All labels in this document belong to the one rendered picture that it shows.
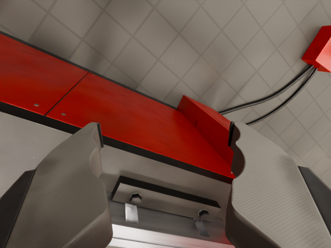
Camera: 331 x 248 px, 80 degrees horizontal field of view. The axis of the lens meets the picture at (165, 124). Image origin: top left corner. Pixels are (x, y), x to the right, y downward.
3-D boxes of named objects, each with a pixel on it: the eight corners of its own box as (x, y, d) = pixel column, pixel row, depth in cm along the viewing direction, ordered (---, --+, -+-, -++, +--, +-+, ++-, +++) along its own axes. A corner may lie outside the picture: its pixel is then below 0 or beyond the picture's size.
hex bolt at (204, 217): (209, 209, 55) (211, 214, 53) (204, 217, 56) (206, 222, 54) (201, 207, 54) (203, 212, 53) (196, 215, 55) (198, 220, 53)
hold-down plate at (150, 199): (216, 201, 59) (221, 208, 56) (208, 214, 60) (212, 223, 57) (119, 174, 48) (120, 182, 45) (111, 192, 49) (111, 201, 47)
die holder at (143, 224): (220, 218, 62) (237, 246, 53) (211, 232, 63) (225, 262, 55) (46, 177, 44) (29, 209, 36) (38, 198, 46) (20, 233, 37)
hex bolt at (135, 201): (143, 193, 48) (144, 198, 47) (138, 202, 49) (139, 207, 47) (132, 191, 47) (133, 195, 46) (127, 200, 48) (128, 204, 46)
